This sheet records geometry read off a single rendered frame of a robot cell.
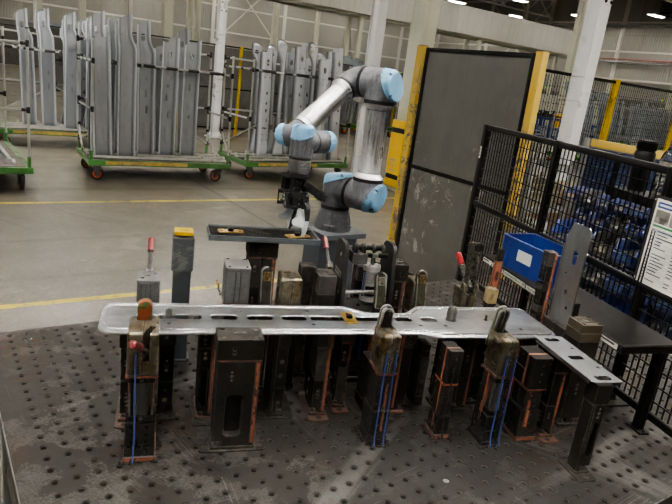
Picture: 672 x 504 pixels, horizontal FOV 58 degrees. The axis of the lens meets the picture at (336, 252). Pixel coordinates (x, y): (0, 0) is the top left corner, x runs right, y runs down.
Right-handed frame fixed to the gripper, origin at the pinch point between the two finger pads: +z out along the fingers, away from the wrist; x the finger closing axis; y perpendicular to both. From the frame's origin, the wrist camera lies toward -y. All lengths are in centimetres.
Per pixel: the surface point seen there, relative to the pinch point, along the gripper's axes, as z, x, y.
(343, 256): 3.8, 18.3, -7.2
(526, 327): 18, 58, -54
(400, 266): 6.7, 24.0, -27.1
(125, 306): 18, 8, 59
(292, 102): 1, -703, -388
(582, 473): 47, 92, -47
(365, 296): 18.5, 19.2, -18.0
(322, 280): 11.7, 17.8, -0.6
